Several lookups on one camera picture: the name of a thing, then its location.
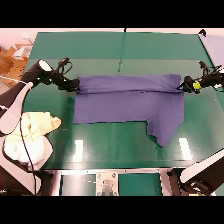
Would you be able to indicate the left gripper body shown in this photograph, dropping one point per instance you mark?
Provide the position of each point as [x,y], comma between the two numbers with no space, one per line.
[70,84]

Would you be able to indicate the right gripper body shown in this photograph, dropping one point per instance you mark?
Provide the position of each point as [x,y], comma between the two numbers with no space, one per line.
[190,84]

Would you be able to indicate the purple T-shirt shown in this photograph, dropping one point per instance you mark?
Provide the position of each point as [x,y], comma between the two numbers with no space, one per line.
[130,103]

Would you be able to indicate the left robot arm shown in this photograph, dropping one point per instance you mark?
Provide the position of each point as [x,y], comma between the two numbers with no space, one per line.
[13,100]

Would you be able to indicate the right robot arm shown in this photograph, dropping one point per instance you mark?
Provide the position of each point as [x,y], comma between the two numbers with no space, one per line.
[203,171]

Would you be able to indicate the cream garment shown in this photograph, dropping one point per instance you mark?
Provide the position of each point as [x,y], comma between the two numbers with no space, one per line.
[38,121]

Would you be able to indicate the white garment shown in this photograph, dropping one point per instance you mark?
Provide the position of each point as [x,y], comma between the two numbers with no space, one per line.
[26,150]

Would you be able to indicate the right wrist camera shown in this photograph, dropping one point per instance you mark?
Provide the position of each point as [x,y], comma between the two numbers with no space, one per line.
[204,66]

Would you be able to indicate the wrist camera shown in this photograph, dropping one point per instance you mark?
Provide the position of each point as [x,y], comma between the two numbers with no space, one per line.
[204,66]
[64,62]

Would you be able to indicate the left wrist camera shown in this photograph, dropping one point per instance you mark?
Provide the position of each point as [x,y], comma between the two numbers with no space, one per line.
[64,62]

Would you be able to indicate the silver frame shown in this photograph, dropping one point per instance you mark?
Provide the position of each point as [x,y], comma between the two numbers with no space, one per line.
[106,181]

